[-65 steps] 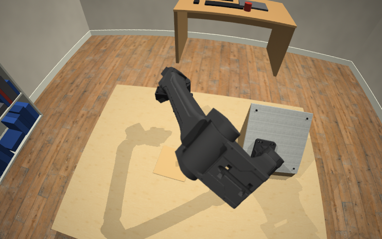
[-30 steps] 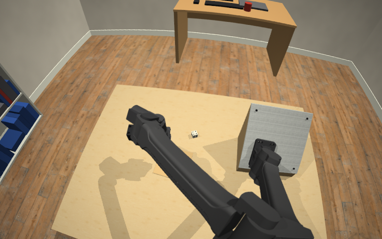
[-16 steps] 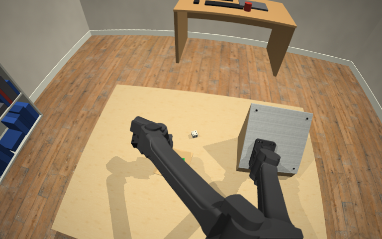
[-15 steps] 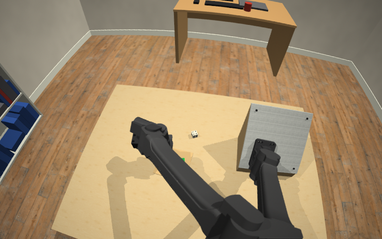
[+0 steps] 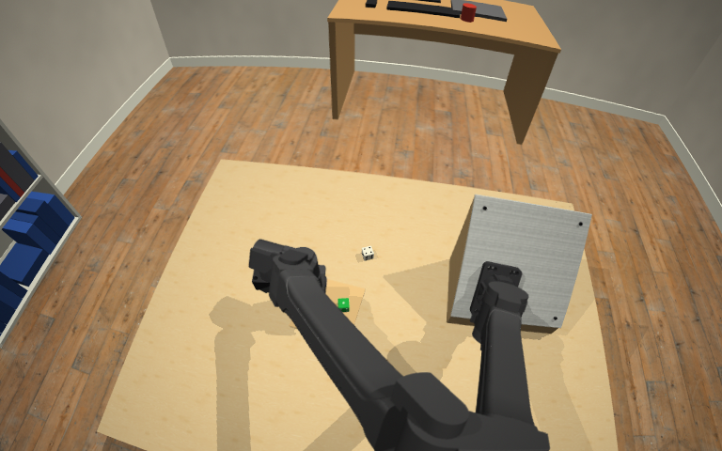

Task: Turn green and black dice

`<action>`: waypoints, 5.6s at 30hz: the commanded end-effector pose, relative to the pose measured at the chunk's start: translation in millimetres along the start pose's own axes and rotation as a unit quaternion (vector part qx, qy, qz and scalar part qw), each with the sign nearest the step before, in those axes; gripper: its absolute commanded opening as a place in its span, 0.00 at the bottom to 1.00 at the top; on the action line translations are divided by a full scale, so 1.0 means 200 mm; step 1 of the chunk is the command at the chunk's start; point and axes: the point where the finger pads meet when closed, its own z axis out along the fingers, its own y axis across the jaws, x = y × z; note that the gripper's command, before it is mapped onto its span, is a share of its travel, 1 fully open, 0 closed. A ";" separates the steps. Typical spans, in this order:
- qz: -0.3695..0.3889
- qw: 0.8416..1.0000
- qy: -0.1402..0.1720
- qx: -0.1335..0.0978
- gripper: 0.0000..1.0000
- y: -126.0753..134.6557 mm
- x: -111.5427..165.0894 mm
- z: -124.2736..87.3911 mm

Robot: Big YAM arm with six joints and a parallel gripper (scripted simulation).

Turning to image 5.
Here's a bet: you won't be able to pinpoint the tan flat mat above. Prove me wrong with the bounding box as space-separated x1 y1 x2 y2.
326 279 365 325

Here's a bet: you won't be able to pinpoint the green die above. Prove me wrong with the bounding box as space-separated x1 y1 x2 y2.
337 298 350 312

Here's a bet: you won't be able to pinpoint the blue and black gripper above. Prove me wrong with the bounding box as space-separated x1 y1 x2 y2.
319 265 327 293

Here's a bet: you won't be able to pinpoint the white die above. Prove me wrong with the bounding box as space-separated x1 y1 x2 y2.
362 246 374 260

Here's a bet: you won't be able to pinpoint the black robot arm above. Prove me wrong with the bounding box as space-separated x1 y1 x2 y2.
248 239 550 451

